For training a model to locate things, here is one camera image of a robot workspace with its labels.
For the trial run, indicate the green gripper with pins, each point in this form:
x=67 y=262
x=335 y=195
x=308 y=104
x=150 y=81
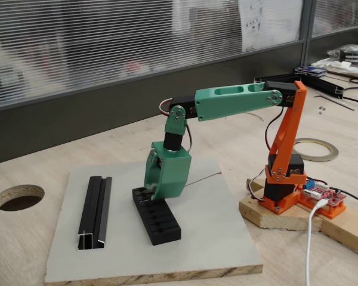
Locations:
x=172 y=173

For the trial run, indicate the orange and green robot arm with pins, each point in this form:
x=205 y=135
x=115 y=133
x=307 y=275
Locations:
x=232 y=101

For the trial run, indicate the black slotted holder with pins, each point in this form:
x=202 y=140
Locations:
x=164 y=232

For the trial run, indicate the short black aluminium profile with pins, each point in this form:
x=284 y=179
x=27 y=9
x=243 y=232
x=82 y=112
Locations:
x=91 y=208

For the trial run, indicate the grey chipboard panel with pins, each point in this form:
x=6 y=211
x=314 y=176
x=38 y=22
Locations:
x=211 y=238

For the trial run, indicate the wooden base block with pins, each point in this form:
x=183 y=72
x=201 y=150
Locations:
x=274 y=220

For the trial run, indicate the long black aluminium profile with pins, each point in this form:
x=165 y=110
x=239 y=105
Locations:
x=274 y=79
x=325 y=86

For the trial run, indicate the roll of thin tape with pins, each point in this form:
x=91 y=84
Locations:
x=316 y=158

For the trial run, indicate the red control board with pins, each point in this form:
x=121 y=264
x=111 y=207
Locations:
x=331 y=195

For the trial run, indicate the stack of blue cards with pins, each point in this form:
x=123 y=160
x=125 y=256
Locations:
x=311 y=71

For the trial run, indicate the black allen key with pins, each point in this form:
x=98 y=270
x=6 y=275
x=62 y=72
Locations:
x=334 y=102

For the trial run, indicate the printed paper sheet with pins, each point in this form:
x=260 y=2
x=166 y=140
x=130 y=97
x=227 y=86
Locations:
x=271 y=24

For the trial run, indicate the long wooden base plank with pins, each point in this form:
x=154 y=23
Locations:
x=352 y=232

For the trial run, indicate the black and white device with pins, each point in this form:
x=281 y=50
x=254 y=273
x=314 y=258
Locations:
x=349 y=55

